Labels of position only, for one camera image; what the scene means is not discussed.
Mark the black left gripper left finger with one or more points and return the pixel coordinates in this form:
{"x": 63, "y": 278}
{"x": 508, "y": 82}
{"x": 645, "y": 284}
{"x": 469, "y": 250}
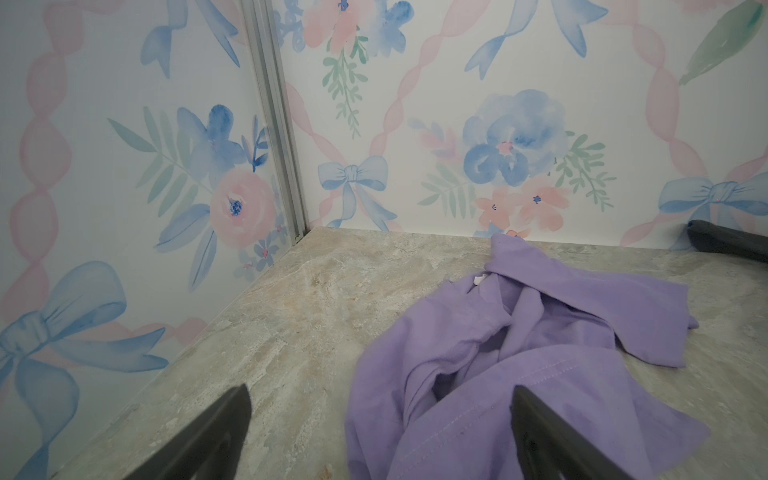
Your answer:
{"x": 207, "y": 448}

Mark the purple cloth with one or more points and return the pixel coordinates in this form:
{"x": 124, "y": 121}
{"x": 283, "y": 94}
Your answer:
{"x": 431, "y": 396}

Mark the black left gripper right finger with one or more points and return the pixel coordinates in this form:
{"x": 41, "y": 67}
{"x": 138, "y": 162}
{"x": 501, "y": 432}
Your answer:
{"x": 549, "y": 448}

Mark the left aluminium corner post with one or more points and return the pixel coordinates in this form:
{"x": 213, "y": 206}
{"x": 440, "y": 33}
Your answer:
{"x": 263, "y": 43}

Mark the dark grey cloth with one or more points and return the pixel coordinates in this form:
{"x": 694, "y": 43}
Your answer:
{"x": 710, "y": 238}

